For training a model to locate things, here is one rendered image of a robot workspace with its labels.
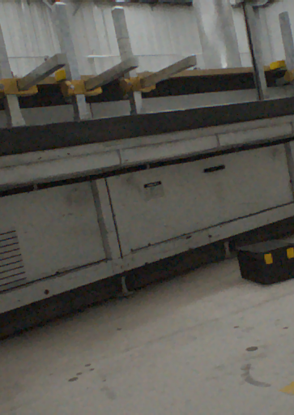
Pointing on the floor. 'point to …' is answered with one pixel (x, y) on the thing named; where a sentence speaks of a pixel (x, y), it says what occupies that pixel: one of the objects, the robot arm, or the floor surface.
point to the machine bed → (134, 207)
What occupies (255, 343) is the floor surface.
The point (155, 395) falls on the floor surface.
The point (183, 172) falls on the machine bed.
